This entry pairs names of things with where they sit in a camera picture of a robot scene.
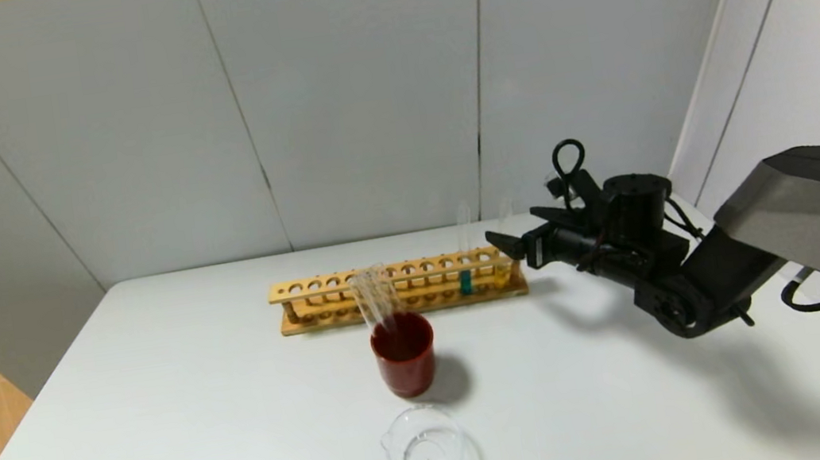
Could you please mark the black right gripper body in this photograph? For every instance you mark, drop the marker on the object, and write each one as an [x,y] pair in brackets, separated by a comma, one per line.
[535,248]

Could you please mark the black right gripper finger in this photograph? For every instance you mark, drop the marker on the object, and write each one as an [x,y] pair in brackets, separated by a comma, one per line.
[510,246]
[554,214]

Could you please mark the test tube with yellow pigment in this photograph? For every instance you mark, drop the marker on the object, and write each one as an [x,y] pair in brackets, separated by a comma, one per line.
[503,275]

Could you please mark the test tube with blue pigment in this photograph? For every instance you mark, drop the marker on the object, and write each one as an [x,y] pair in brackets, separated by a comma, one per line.
[465,281]

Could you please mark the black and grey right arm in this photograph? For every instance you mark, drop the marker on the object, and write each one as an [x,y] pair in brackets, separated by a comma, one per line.
[816,205]

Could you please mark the wooden test tube rack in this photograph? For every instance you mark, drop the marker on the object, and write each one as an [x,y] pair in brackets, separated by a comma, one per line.
[326,318]

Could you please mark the red plastic cup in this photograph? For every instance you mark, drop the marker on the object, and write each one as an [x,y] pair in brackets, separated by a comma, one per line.
[407,371]

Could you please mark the clear glass beaker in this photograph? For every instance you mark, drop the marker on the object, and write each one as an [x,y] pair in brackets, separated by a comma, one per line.
[425,452]

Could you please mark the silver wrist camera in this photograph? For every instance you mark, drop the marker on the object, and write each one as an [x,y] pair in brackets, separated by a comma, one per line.
[553,184]

